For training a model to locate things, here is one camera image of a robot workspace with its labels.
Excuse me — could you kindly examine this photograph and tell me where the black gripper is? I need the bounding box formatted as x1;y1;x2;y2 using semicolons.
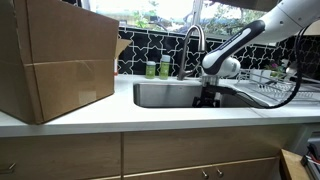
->
192;85;234;108

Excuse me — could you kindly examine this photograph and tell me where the steel gooseneck faucet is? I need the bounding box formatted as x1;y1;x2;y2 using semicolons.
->
176;24;207;81

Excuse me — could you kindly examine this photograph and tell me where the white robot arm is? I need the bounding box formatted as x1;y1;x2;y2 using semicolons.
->
192;0;320;107

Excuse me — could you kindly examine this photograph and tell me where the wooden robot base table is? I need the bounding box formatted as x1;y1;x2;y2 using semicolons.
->
279;149;311;180

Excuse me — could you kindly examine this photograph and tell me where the stainless steel sink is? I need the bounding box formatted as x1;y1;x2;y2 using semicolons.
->
133;82;267;109

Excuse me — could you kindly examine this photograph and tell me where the right green soap bottle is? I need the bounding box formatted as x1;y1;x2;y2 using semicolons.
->
159;55;170;80

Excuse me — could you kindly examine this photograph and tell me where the green soap bottle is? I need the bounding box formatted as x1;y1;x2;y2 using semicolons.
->
146;61;156;79
159;55;170;80

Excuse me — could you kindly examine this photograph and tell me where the left green soap bottle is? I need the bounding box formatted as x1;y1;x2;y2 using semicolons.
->
146;61;156;79

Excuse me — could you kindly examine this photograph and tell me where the metal dish drying rack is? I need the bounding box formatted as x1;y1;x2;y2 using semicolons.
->
235;69;320;106

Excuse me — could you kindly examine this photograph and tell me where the wooden cabinet drawer front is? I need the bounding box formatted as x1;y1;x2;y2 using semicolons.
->
0;125;299;180

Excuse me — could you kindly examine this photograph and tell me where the cardboard box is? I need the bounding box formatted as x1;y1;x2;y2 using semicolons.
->
0;0;121;124

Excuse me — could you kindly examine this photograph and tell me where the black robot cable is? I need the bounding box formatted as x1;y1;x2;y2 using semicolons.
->
233;24;320;110

